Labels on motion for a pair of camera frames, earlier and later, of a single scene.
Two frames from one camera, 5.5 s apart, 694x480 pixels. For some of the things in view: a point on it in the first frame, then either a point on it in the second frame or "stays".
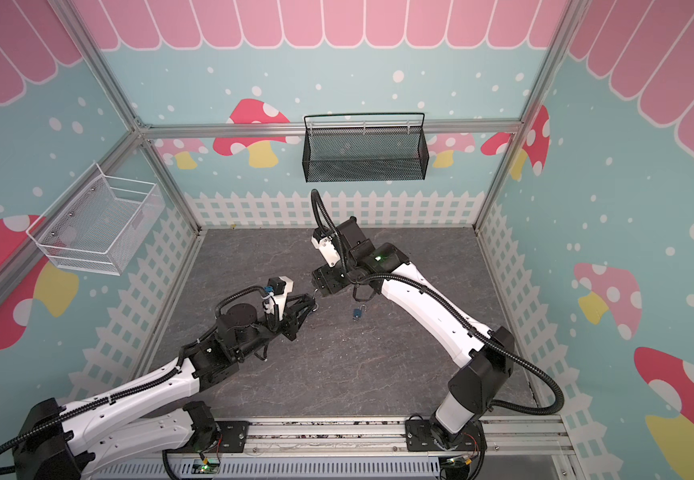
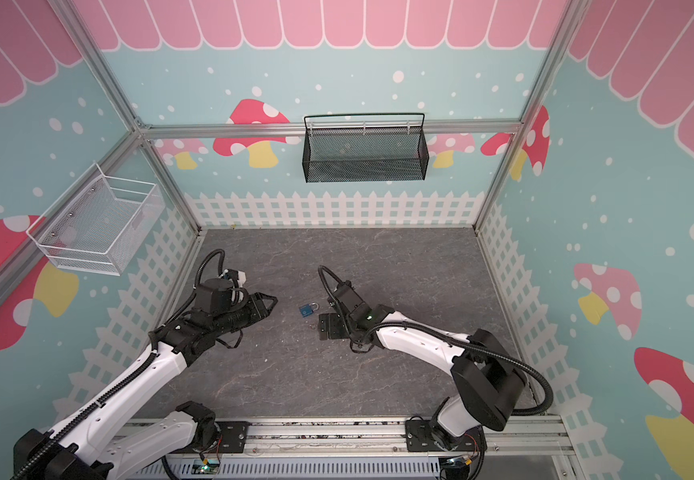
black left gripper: x=291 y=319 -> x=258 y=308
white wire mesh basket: x=100 y=224 stays
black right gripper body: x=328 y=282 -> x=331 y=325
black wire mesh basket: x=343 y=147 stays
